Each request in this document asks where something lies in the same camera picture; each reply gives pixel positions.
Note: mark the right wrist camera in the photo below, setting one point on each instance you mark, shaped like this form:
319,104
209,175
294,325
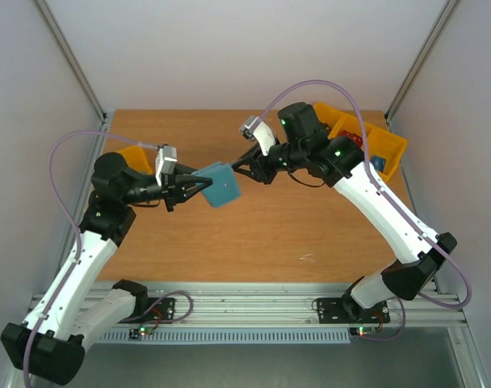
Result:
254,129

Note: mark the yellow three-compartment bin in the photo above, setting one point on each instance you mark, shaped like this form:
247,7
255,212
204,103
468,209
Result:
380,141

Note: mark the right circuit board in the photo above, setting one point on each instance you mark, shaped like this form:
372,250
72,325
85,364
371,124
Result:
363,331

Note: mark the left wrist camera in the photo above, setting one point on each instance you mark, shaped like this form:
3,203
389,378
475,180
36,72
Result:
165,162

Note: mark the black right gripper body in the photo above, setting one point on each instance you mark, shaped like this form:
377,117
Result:
264,164

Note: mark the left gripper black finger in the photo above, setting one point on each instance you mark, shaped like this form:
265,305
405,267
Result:
185,174
192,188

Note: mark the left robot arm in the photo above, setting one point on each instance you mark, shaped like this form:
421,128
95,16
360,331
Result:
53,339

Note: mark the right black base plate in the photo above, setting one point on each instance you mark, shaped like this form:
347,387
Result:
330,311

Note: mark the grey slotted cable duct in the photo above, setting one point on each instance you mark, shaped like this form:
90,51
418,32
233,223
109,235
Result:
218,336

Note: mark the teal leather card holder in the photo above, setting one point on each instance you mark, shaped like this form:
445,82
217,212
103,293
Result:
224,188

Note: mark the red cards in bin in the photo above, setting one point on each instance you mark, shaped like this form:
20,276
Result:
357,139

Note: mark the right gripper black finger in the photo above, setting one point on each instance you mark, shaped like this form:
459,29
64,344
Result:
248,173
246,159

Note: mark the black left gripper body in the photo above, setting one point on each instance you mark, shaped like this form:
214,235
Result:
169,191

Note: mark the circuit board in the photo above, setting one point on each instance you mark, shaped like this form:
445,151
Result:
140,332
363,331

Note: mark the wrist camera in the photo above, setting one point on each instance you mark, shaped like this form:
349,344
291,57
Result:
254,129
165,162

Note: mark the small yellow bin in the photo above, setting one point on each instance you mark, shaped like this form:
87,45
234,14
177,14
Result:
136,158

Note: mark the left circuit board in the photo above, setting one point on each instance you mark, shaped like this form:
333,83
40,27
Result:
140,332

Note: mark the aluminium frame rail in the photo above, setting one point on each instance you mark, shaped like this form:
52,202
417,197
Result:
243,304

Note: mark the blue card in bin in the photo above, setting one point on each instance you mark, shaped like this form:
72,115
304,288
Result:
378,162

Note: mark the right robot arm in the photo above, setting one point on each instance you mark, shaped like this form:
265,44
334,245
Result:
339,163

